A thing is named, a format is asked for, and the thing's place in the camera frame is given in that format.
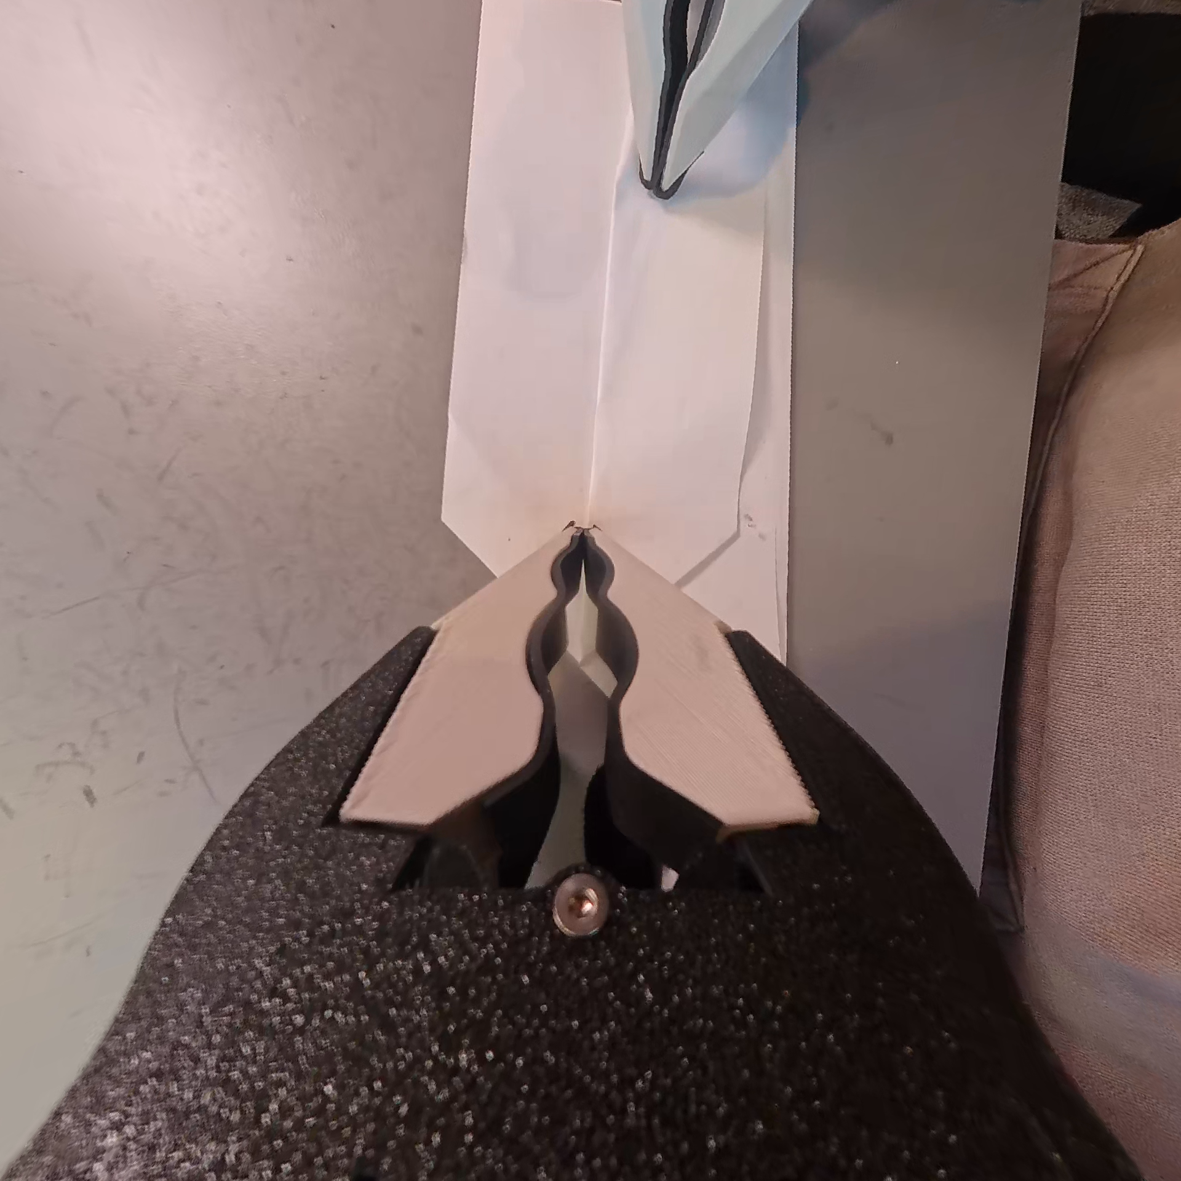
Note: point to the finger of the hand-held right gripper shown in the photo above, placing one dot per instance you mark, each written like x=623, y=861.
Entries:
x=641, y=84
x=728, y=67

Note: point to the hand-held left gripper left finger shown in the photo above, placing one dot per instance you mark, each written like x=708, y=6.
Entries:
x=450, y=729

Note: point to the white paper sheet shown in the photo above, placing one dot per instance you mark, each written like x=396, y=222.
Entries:
x=534, y=274

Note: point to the grey desk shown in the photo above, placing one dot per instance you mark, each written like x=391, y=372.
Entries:
x=186, y=369

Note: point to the beige printed hoodie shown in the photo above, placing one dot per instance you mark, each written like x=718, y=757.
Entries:
x=1108, y=552

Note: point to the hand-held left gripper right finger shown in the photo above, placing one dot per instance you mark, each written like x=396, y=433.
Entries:
x=712, y=739

